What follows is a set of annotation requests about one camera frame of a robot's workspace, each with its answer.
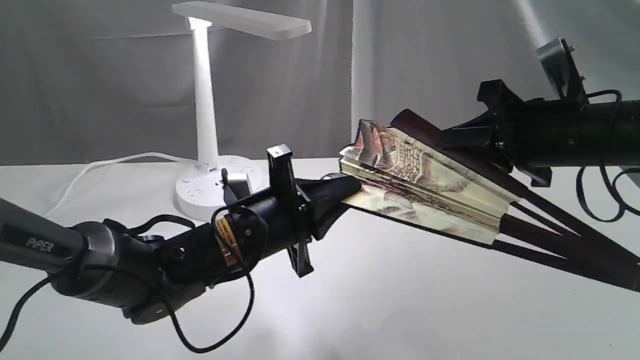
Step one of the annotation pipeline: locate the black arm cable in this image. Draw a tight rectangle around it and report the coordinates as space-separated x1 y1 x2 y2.
0 207 256 355
575 90 640 223

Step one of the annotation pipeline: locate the white desk lamp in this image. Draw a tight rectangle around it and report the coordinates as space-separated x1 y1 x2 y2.
171 0 313 221

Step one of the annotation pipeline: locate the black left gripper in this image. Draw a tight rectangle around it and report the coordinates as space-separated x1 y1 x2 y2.
212 144 362 279

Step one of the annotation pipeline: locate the white lamp power cord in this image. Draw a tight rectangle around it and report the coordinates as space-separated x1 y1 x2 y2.
42 152 199 221

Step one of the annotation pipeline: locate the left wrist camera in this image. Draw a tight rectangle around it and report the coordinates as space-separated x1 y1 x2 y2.
221 168 252 206

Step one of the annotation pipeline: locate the painted paper folding fan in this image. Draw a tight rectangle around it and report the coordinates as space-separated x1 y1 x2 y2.
339 109 639 292

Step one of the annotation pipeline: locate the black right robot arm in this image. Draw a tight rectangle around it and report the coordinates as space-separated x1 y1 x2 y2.
438 79 640 187

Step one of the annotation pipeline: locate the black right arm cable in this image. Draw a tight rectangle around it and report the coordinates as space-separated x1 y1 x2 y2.
575 90 640 223

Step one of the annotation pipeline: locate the grey backdrop curtain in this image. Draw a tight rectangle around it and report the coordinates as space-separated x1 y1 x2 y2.
1 0 639 166

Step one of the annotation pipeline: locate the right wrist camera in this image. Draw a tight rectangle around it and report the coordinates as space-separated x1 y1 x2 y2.
535 38 588 103

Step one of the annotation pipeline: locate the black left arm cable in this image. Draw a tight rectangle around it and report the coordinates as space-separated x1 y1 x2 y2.
0 207 256 355

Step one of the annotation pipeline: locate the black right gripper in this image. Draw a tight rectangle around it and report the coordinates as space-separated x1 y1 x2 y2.
436 79 553 188

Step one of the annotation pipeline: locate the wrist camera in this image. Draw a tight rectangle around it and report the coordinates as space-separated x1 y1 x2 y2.
535 38 588 103
221 168 252 206

